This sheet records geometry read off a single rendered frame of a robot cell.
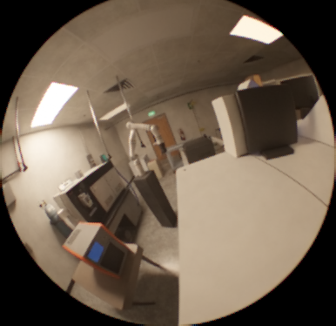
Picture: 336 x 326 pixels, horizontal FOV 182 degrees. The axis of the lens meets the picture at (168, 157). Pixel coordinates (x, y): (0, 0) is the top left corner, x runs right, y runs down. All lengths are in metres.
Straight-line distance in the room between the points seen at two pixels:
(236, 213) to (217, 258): 0.07
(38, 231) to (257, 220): 2.59
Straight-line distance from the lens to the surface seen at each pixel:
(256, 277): 0.15
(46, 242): 2.59
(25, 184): 2.52
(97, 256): 0.96
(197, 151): 1.64
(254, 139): 0.31
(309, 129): 0.49
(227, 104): 0.30
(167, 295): 1.70
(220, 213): 0.18
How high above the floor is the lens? 1.59
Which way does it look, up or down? 16 degrees down
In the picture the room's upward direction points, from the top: 22 degrees counter-clockwise
